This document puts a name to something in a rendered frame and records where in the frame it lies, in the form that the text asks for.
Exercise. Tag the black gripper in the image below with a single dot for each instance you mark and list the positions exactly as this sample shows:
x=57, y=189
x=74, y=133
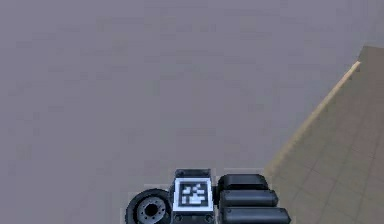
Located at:
x=150, y=209

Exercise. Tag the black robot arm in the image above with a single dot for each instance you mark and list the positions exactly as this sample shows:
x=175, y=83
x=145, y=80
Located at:
x=248, y=198

